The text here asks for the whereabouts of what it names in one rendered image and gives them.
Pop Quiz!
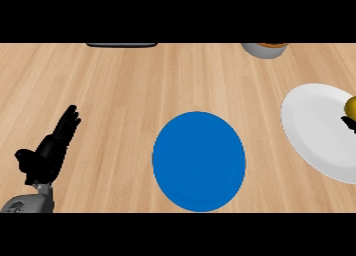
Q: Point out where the dark flat appliance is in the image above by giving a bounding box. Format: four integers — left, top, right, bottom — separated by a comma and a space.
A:
83, 42, 159, 49

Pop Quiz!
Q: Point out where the white plate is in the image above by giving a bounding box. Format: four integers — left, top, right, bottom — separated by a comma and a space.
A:
280, 83, 356, 185

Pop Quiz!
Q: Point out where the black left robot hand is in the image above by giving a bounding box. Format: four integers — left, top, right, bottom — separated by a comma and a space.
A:
13, 104, 82, 186

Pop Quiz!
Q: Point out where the blue plate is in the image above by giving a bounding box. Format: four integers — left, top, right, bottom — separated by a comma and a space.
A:
150, 111, 247, 213

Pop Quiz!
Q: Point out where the grey pot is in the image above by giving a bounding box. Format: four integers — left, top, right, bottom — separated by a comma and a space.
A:
240, 42, 289, 60

